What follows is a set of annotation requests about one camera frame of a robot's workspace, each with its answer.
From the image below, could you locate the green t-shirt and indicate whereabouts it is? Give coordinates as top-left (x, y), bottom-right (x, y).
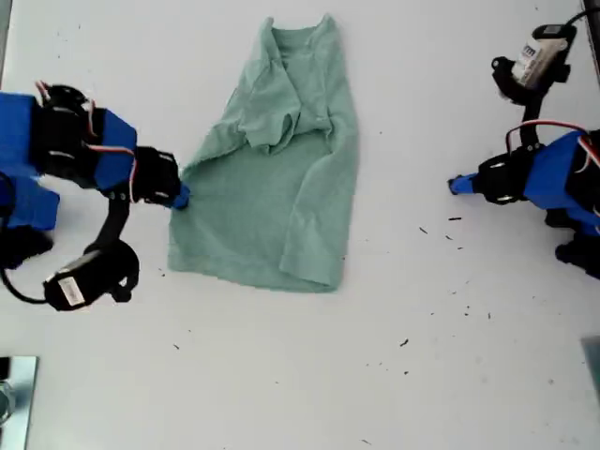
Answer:
top-left (167, 13), bottom-right (361, 294)

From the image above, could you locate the red white gripper wire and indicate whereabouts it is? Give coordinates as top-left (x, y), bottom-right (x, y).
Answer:
top-left (86, 143), bottom-right (141, 203)
top-left (504, 119), bottom-right (600, 170)

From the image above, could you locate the black camera stalk arm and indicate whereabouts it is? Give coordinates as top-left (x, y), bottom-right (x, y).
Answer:
top-left (519, 91), bottom-right (549, 151)
top-left (83, 189), bottom-right (132, 257)

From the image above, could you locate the black camera cable arm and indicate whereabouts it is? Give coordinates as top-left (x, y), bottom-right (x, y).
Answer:
top-left (0, 266), bottom-right (48, 305)
top-left (564, 8), bottom-right (593, 29)

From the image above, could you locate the steel post plate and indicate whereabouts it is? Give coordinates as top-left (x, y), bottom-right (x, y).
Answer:
top-left (0, 354), bottom-right (39, 450)

